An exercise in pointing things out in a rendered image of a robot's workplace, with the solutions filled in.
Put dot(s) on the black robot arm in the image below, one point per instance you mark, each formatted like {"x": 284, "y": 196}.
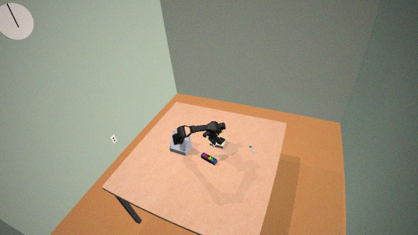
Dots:
{"x": 212, "y": 127}

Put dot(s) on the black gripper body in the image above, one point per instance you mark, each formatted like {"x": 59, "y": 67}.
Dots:
{"x": 214, "y": 137}

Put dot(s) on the beige shallow tray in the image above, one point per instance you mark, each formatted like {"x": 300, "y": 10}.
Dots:
{"x": 220, "y": 146}

